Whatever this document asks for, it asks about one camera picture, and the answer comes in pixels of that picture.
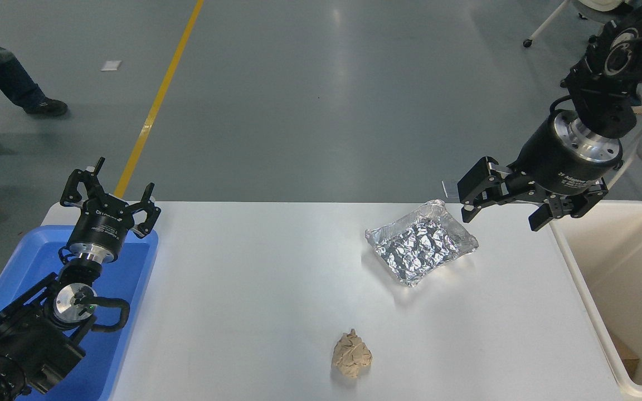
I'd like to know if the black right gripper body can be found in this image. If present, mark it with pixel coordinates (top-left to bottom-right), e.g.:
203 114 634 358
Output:
508 114 616 197

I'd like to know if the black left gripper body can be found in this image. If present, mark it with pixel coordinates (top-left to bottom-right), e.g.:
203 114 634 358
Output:
68 194 135 255

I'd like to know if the foil tray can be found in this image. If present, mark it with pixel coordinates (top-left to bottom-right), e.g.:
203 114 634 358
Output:
364 199 479 287

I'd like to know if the blue plastic tray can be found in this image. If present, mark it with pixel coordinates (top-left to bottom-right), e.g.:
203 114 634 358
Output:
0 224 159 401

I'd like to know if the large pale bin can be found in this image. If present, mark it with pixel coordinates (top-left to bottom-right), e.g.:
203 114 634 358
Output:
548 200 642 399

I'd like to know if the person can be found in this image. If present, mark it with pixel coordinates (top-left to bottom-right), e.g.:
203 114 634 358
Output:
0 0 69 167

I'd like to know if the crumpled tan paper ball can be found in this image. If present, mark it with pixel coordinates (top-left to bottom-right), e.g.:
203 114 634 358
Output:
331 329 373 379

